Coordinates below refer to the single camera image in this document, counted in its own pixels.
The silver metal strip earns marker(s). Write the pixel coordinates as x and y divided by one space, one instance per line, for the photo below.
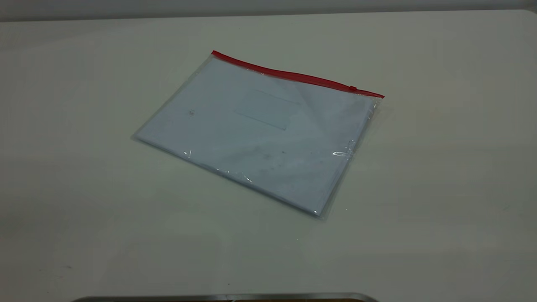
226 298

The white paper sheets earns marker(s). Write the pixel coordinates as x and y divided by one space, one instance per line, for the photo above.
251 142

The clear plastic zip bag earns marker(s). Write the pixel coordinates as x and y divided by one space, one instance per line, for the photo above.
268 138

